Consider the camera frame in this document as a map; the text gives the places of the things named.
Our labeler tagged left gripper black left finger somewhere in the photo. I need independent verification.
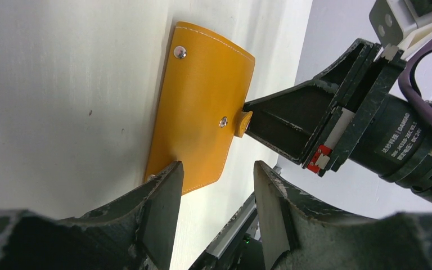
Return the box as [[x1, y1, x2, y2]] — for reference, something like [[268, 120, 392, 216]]
[[0, 161, 184, 269]]

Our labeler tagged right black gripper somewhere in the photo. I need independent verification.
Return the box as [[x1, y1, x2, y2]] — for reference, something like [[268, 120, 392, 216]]
[[244, 38, 432, 203]]

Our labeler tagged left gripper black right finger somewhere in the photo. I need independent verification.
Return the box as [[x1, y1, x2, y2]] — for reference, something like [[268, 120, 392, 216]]
[[254, 161, 432, 269]]

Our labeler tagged yellow leather card holder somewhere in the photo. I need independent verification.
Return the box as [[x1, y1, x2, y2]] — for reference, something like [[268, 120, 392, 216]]
[[145, 21, 256, 194]]

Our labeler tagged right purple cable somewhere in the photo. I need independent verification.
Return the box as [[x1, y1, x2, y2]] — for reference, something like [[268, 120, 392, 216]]
[[398, 20, 432, 148]]

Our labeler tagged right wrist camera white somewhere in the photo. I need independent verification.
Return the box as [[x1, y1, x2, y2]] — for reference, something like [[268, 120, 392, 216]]
[[368, 0, 432, 60]]

